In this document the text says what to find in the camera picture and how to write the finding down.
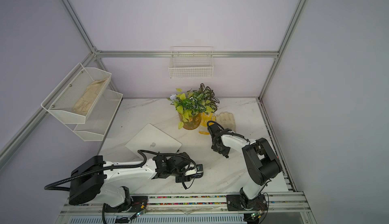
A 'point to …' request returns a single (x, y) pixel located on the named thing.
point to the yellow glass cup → (203, 128)
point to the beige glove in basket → (82, 106)
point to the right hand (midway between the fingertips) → (221, 151)
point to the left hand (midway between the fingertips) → (188, 172)
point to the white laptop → (151, 138)
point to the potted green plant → (191, 104)
